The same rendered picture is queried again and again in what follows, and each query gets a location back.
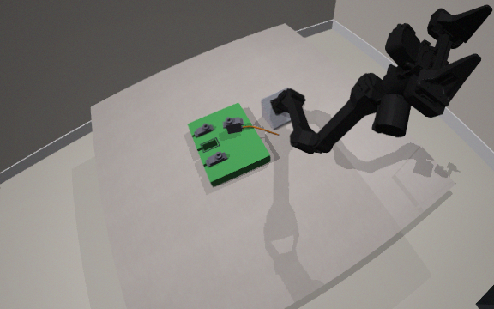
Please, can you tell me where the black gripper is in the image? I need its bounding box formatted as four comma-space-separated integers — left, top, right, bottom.
395, 4, 492, 118

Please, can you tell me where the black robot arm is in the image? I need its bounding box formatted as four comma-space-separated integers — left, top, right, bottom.
271, 23, 431, 155

